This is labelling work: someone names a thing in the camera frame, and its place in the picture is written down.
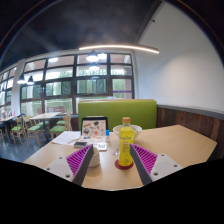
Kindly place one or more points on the green upholstered bench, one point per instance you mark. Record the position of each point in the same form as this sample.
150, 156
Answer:
133, 113

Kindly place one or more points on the white paper sheets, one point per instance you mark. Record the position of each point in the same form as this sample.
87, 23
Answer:
65, 137

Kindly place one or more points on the large dark-framed window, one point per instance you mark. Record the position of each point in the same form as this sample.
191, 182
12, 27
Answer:
66, 88

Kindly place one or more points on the group of green-seated wooden chairs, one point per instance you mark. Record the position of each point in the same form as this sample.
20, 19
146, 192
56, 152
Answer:
33, 128

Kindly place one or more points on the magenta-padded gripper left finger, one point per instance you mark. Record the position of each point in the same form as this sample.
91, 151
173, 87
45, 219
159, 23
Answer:
76, 160

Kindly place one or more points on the group of pendant lamps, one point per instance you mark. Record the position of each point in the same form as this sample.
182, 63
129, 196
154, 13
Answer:
92, 57

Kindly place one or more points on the small white box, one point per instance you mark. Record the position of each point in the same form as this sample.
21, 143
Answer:
101, 146

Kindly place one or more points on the long curved ceiling light strip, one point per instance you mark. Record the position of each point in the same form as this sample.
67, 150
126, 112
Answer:
126, 47

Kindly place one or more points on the flat round red coaster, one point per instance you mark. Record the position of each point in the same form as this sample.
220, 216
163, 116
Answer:
117, 165

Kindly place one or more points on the yellow drink bottle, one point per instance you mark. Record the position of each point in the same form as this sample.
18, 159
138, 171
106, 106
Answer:
126, 143

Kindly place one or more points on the sticker-covered laptop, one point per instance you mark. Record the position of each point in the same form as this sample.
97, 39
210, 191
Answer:
94, 128

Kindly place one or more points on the white bowl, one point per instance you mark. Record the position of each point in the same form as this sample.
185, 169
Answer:
138, 130

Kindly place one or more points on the small blue-capped bottle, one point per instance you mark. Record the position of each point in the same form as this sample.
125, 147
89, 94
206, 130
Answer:
107, 135

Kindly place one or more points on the dark phone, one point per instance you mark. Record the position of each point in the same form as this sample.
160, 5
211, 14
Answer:
80, 144

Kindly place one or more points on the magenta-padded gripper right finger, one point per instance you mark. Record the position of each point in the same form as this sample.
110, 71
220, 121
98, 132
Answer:
146, 158

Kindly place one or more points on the wooden dining table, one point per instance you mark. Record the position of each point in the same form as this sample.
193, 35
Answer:
45, 115

